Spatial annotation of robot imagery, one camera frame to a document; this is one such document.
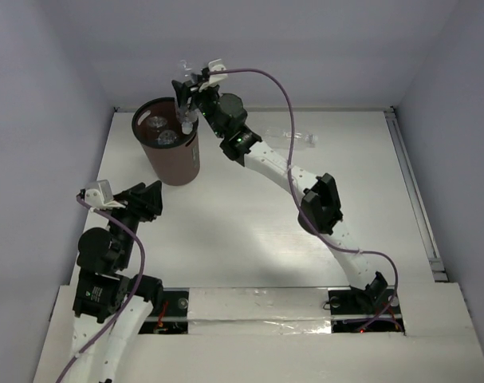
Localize taped white front board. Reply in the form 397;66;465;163
187;287;332;335

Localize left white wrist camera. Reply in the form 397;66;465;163
77;180;116;210

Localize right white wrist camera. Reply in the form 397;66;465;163
199;59;228;92

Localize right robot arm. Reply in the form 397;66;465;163
171;80;388;314

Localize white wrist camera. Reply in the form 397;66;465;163
77;180;116;210
199;59;228;92

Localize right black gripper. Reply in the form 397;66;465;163
170;73;224;140

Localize blue label bottle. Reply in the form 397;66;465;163
147;116;167;131
156;129;179;147

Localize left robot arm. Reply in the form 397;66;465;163
57;180;163;382

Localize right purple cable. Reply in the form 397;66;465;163
217;67;400;334

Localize aluminium rail right edge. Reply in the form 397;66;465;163
384;107;450;282

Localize clear bottle blue cap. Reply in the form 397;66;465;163
173;60;198;135

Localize brown plastic waste bin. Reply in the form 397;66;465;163
132;97;200;186

